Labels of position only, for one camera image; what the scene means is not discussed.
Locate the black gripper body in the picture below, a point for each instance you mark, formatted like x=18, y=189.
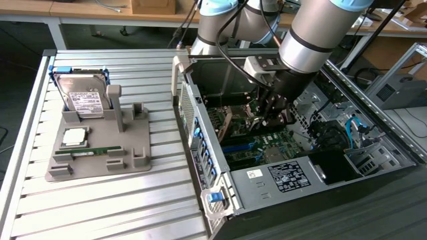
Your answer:
x=294, y=85

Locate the graphics card with black fan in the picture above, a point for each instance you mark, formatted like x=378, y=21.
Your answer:
x=225, y=127

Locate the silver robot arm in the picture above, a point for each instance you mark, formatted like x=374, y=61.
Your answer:
x=310, y=37

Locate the CPU socket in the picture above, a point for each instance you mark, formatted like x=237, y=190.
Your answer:
x=238, y=112

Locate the green motherboard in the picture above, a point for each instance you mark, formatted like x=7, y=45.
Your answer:
x=277, y=142

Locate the silver chipset heatsink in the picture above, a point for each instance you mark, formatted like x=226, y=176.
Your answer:
x=274, y=153

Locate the blue expansion slot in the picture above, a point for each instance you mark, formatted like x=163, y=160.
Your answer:
x=238, y=147

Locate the grey power supply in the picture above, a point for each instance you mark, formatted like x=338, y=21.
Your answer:
x=261, y=185

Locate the open grey PC case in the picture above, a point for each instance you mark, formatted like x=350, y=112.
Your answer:
x=254, y=185

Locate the metal disk bay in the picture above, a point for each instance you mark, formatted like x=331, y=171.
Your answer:
x=370, y=157

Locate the grey computer tower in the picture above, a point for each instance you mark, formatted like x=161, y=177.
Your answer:
x=401, y=92

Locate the black pole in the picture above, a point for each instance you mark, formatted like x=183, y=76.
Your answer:
x=377, y=32

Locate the white power adapter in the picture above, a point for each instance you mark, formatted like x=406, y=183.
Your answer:
x=365, y=22

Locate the blue case latch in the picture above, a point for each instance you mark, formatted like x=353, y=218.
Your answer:
x=214, y=196

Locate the grey parts rack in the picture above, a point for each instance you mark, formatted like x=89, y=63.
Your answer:
x=134, y=140

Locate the folded cardboard piece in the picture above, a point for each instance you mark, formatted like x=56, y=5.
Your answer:
x=417, y=15

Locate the brown cardboard box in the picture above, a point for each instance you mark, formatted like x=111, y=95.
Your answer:
x=154, y=6

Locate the silver hard disk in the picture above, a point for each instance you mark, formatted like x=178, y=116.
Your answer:
x=83, y=97

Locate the green RAM stick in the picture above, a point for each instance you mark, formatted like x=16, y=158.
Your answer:
x=90, y=150

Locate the silver CPU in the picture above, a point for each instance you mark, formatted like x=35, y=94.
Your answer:
x=75, y=137

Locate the hard disk drive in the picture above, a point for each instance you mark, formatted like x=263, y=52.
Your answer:
x=63, y=69

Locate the wooden desk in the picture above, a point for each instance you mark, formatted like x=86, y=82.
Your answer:
x=83, y=10

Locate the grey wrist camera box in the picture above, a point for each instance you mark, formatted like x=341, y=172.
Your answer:
x=257, y=70

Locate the aluminium frame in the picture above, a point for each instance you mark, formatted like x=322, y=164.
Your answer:
x=411, y=53

